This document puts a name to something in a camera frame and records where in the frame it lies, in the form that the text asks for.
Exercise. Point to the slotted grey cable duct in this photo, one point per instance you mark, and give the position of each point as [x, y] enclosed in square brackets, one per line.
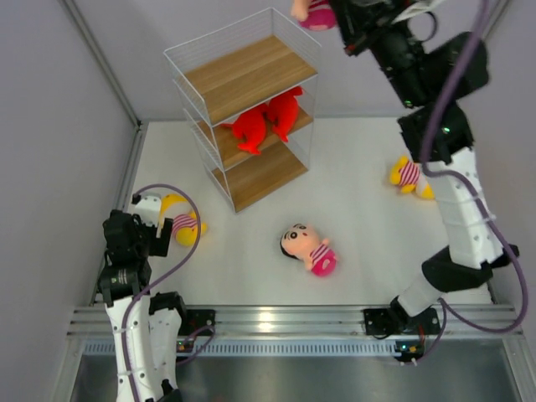
[227, 347]

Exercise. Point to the yellow bear plush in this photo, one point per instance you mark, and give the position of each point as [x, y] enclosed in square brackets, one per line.
[185, 226]
[406, 175]

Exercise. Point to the yellow bear plush right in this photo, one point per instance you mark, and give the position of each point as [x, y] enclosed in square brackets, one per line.
[406, 175]

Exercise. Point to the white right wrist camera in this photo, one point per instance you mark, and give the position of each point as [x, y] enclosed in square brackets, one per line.
[413, 8]

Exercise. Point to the pink black-haired boy doll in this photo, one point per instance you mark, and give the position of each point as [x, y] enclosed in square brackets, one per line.
[302, 242]

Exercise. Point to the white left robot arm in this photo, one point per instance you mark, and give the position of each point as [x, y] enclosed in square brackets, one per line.
[144, 326]

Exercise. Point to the pink bald baby doll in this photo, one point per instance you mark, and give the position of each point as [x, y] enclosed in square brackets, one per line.
[315, 15]

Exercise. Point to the white wire wooden shelf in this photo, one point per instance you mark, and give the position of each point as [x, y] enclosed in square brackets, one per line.
[232, 70]

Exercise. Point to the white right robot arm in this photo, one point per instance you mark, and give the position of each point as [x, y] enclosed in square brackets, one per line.
[440, 140]

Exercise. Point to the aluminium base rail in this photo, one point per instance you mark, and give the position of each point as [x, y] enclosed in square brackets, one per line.
[299, 321]

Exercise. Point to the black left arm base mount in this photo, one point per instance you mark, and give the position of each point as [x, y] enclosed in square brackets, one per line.
[195, 319]

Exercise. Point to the yellow bear plush left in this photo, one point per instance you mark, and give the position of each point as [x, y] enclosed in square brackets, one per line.
[185, 226]

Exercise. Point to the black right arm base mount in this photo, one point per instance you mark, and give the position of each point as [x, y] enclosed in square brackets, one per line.
[383, 322]

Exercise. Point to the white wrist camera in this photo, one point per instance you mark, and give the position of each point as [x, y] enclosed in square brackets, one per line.
[148, 207]
[413, 8]

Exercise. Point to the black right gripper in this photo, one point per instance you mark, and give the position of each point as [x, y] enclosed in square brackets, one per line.
[358, 18]

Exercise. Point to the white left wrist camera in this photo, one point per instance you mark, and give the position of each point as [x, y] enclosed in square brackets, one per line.
[148, 207]

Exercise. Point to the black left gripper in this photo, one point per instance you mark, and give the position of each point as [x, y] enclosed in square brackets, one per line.
[161, 244]

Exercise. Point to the red shark plush toy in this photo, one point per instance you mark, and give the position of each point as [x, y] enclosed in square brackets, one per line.
[250, 128]

